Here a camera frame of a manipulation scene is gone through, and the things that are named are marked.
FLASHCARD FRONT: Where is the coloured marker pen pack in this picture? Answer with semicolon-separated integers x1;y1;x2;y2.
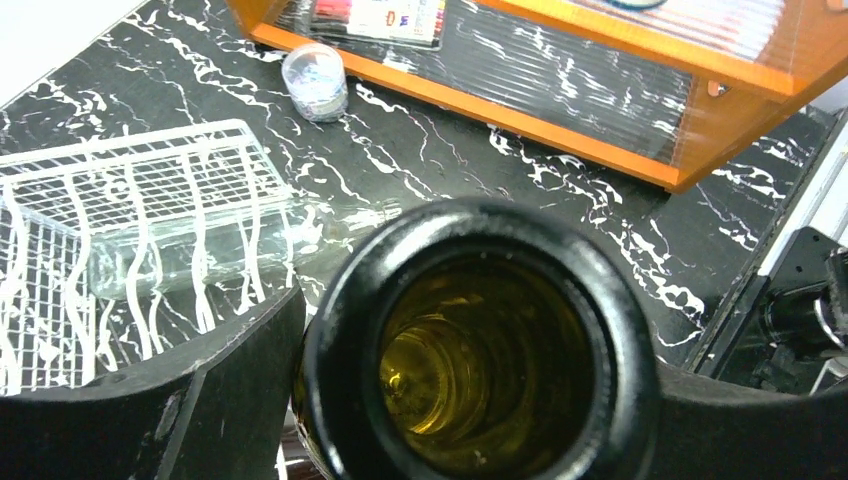
309;0;446;50

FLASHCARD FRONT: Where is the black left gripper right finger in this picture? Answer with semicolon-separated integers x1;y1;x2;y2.
635;360;847;479

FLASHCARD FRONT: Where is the clear neck bottle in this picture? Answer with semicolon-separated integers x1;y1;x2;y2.
87;197;402;300

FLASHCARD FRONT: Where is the white wire wine rack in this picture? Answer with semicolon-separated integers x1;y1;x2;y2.
1;119;295;397

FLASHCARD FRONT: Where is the small clear plastic cup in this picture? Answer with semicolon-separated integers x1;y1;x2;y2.
281;43;348;123

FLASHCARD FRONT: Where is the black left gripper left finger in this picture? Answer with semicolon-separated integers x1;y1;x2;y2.
1;288;305;479

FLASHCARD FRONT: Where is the aluminium frame rail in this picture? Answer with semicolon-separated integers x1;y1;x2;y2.
756;110;847;276

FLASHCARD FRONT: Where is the orange wooden shelf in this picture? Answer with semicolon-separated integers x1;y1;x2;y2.
228;1;847;192

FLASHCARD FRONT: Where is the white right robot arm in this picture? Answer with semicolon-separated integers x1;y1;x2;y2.
693;227;847;395

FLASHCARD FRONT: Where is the dark black-capped wine bottle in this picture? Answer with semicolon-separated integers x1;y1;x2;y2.
292;198;660;479

